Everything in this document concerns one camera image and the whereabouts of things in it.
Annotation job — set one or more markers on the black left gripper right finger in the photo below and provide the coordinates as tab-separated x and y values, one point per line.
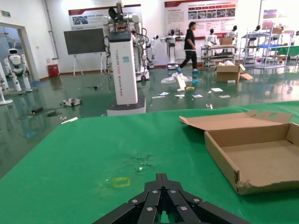
187	207

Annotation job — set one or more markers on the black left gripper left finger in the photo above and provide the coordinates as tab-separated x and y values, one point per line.
140	205

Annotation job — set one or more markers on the torn-edged open cardboard box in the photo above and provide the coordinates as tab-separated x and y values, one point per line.
257	158

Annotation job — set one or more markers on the small brown cardboard box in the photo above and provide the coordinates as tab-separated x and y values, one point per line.
201	66

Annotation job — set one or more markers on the closed cardboard box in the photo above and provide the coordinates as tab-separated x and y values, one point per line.
226	41

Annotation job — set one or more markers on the yellow tape square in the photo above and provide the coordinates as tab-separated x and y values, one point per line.
122	185

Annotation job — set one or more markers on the green tablecloth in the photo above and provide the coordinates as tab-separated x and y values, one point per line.
70	163

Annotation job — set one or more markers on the white strip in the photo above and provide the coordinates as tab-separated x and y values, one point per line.
70	120

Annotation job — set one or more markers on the white and blue leaflet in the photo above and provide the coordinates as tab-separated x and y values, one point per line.
180	95
163	93

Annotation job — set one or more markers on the blue booklet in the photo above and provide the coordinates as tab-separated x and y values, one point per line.
197	95

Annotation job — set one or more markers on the yellow flat item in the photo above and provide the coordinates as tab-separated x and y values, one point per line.
190	88

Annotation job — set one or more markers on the white paper pad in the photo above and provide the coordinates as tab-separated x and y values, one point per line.
217	89

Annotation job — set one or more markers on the white device debris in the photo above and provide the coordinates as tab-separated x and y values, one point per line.
71	102

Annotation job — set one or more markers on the white upright carton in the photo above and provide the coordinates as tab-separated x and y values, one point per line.
181	81

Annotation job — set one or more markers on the blue shoe cover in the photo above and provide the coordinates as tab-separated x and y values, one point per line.
195	81

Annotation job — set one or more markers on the clear plastic bag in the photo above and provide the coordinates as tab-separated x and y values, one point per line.
168	80

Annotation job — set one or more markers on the white tower robot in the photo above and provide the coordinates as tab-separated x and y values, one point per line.
122	70

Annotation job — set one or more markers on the large open cardboard carton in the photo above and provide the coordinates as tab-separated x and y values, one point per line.
227	74

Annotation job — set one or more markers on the black power strip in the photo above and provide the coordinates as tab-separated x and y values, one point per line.
37	110

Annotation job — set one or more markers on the metal workbench rack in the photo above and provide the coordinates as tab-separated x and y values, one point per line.
218	56

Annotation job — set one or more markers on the metal shelf rack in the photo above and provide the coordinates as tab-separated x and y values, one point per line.
268	61

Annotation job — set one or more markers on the person in black shirt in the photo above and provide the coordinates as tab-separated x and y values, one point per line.
189	39

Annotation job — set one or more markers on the black display screen on stand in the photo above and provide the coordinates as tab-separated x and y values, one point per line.
84	40

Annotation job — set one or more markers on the white humanoid robot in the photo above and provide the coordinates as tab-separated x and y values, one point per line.
16	60

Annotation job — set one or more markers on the green exit sign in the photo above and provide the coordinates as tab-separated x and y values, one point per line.
5	13

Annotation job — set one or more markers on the white pedestal robot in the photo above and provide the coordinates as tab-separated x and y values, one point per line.
172	53

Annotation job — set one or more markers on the grey wall pipe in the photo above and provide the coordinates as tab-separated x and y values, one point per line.
52	35

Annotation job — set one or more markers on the robot photo wall poster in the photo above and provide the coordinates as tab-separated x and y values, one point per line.
81	19

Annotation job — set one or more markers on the red-header info wall poster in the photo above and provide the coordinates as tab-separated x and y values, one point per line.
210	14

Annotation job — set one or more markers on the grey door frame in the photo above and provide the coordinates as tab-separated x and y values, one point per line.
26	46

